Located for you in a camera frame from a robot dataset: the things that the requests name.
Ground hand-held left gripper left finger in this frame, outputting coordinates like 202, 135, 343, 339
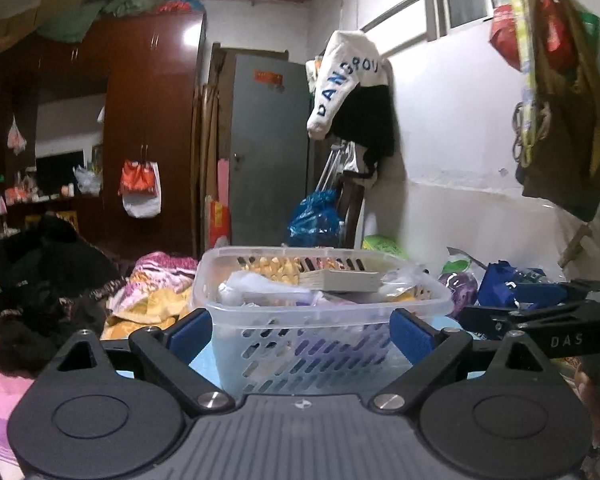
55, 308, 236, 417

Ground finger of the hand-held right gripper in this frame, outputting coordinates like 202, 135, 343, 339
456, 304, 600, 345
505, 280, 600, 311

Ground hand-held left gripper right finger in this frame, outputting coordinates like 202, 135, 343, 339
369, 308, 552, 414

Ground clear plastic bag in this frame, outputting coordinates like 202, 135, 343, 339
379, 264, 444, 307

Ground white plastic lattice basket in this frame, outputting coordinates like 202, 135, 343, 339
192, 246, 455, 397

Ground blue shopping bag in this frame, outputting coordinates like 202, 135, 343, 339
474, 260, 552, 307

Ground purple printed bag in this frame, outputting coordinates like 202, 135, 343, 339
437, 271, 481, 312

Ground yellow floral blanket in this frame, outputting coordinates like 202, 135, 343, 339
101, 252, 202, 341

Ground green and white bag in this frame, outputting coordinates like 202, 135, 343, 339
445, 247, 487, 277

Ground red box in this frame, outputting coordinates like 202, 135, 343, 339
208, 200, 231, 239

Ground dark wooden chair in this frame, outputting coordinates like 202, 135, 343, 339
337, 175, 369, 251

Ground blue plastic bag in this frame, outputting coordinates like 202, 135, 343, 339
287, 190, 344, 249

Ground orange and white hanging bag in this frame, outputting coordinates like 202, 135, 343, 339
118, 160, 162, 219

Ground black clothing pile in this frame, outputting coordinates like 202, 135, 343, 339
0, 212, 127, 377

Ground pink board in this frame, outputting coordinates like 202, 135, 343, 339
217, 158, 231, 202

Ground wooden sticks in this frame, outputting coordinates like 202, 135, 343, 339
192, 82, 222, 256

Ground olive hanging bag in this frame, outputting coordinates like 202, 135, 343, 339
512, 0, 600, 223

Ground white plastic bag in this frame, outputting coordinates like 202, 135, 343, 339
73, 164, 104, 196

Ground metal crutches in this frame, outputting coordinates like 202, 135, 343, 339
312, 142, 359, 196

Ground grey metal door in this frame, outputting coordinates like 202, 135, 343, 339
228, 54, 314, 249

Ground pink floral blanket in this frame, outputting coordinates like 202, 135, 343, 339
0, 250, 201, 480

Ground black television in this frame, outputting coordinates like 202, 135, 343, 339
35, 150, 89, 197

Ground black hanging garment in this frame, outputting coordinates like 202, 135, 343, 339
329, 85, 397, 192

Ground brown wooden wardrobe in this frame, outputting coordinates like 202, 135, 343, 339
0, 12, 207, 262

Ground red hanging plastic bag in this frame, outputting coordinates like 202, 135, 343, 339
489, 4, 526, 72

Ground pink and white hanging bag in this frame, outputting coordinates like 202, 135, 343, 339
6, 116, 29, 155

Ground white lettered hoodie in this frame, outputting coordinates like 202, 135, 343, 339
306, 30, 392, 141

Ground green bedding bundle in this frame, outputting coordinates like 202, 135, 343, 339
37, 0, 107, 44

